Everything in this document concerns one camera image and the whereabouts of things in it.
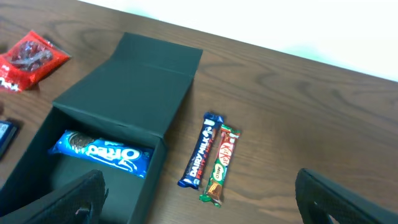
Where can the small dark blue gum pack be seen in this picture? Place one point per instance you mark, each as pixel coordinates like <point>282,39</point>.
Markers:
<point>7,132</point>

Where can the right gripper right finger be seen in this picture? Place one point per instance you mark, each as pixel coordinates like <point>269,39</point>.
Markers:
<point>321,200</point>

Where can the black gift box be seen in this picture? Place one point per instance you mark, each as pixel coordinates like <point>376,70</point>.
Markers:
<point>131,98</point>

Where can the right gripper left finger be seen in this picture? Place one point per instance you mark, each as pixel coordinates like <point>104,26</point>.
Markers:
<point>80,201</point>

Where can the blue oreo pack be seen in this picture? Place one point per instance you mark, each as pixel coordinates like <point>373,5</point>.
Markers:
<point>132,159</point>

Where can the kitkat milo bar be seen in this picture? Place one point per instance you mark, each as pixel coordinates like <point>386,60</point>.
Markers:
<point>213,192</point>

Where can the red snack packet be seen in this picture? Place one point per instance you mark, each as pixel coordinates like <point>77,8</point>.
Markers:
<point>29,61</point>

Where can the dairy milk chocolate bar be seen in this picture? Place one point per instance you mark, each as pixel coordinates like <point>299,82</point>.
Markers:
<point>195,168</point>

